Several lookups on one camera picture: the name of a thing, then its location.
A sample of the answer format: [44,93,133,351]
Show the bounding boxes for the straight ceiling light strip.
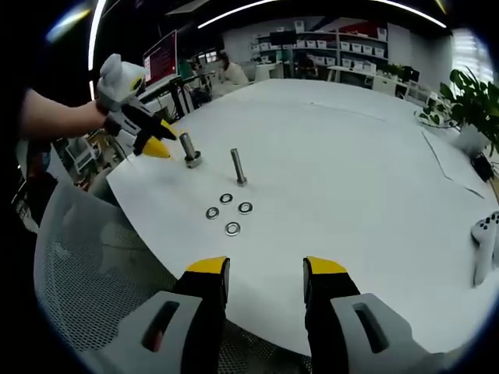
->
[87,0,108,71]

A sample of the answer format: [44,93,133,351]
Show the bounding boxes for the white plant pot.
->
[454,124,492,157]

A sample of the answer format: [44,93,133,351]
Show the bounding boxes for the computer monitor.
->
[142,30,179,90]

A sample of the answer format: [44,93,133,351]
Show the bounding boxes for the thin threaded steel stud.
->
[229,147,249,187]

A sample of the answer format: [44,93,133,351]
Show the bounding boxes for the white background desks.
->
[326,64,410,95]

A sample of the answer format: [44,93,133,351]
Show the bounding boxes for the small black box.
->
[470,153,493,182]

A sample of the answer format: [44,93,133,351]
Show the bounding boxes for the white game controller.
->
[470,211,499,288]

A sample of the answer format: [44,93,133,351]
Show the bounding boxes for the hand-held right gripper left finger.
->
[83,256,231,374]

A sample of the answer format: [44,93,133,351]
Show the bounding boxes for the large threaded steel stud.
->
[179,132,203,169]

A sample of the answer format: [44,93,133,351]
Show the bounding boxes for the curved ceiling light strip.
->
[197,0,448,30]

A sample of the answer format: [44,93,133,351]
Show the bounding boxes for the grey mesh chair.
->
[33,181,313,374]

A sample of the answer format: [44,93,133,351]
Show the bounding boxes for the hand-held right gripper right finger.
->
[303,256,445,374]

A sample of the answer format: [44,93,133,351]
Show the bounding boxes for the green potted plant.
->
[419,68,499,157]

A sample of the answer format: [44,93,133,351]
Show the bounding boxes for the storage shelving with white bins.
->
[251,21,391,75]

